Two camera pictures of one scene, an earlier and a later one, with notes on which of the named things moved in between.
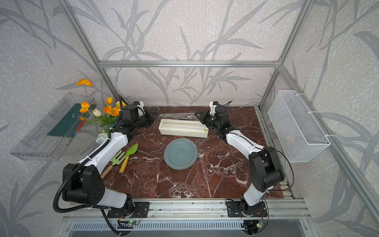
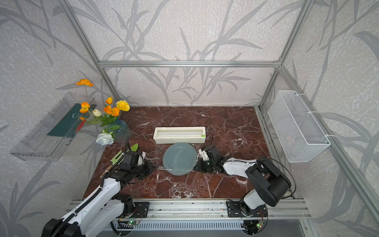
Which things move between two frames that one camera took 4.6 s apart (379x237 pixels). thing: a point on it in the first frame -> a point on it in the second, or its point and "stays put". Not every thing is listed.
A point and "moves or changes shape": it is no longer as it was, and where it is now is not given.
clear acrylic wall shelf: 48,138 stays put
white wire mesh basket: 302,138 stays put
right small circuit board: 260,224 stays put
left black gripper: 148,113 -> 148,165
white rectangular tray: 189,128 moves or changes shape
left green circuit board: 133,222 stays put
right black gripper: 205,114 -> 199,163
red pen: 81,125 stays put
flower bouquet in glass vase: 106,118 stays put
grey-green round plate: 180,154 moves or changes shape
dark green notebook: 72,121 stays put
